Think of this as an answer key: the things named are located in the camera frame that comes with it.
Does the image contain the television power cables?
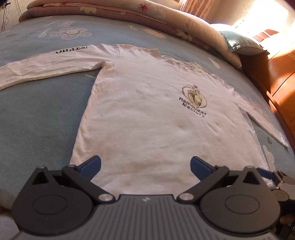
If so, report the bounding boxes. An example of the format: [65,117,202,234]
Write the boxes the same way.
[0,1,12,33]

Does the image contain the pink curtain right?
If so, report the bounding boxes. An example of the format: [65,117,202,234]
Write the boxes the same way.
[180,0,221,21]

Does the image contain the blue floral bed sheet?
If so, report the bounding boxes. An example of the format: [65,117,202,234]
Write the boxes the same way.
[1,16,294,208]

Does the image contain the white long sleeve shirt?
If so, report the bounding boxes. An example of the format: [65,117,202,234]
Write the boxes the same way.
[1,44,286,196]

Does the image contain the blue grey pillow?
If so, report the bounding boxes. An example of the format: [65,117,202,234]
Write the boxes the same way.
[211,23,267,56]

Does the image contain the wooden headboard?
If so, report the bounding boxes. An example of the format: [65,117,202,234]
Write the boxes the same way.
[239,28,295,139]

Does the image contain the pink floral folded quilt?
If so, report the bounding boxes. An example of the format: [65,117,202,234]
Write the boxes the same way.
[18,1,242,68]

